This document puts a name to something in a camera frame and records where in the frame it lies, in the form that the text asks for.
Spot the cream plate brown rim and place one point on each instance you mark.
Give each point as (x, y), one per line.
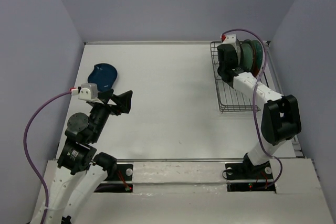
(240, 54)

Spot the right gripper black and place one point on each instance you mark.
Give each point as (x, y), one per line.
(236, 53)

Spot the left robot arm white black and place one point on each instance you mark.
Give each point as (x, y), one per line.
(80, 169)

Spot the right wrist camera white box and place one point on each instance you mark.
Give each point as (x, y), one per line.
(229, 39)

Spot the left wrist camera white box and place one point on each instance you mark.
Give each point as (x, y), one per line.
(88, 92)

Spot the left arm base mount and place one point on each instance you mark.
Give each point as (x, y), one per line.
(118, 182)

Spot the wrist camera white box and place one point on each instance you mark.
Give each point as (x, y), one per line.
(88, 92)
(229, 39)

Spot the dark blue curved dish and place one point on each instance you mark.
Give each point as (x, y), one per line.
(103, 75)

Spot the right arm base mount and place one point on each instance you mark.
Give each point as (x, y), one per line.
(241, 180)

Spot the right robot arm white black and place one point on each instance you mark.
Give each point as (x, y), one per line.
(276, 116)

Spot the blue plate white blossoms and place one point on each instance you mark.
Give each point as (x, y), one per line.
(255, 68)

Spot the pale green flower plate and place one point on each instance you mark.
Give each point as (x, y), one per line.
(248, 56)

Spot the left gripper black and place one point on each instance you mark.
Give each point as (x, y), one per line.
(124, 100)

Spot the red teal floral plate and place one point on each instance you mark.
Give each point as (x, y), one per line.
(259, 57)

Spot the dark wire dish rack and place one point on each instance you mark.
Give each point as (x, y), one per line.
(229, 99)

